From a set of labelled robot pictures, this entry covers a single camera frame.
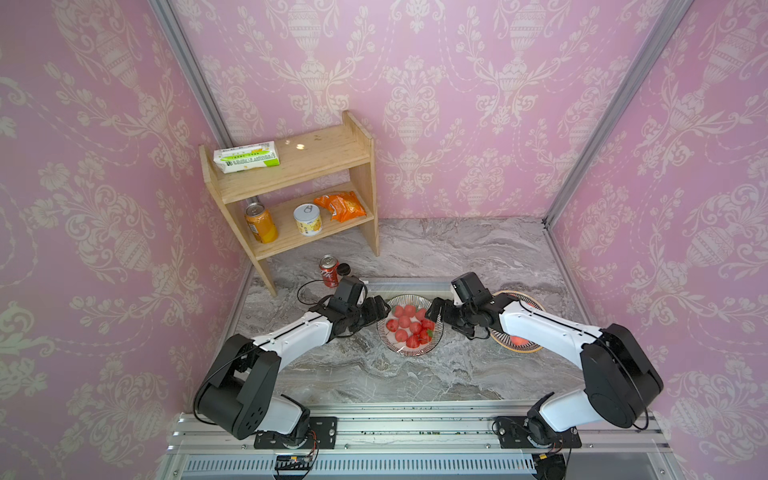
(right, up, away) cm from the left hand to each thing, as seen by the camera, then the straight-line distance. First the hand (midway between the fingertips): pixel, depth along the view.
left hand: (384, 314), depth 88 cm
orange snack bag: (-12, +32, +1) cm, 34 cm away
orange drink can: (-33, +27, -9) cm, 43 cm away
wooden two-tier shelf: (-24, +43, +24) cm, 54 cm away
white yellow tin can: (-22, +28, -3) cm, 35 cm away
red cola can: (-18, +13, +6) cm, 23 cm away
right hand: (+16, -1, -1) cm, 16 cm away
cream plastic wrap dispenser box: (+8, +8, +6) cm, 13 cm away
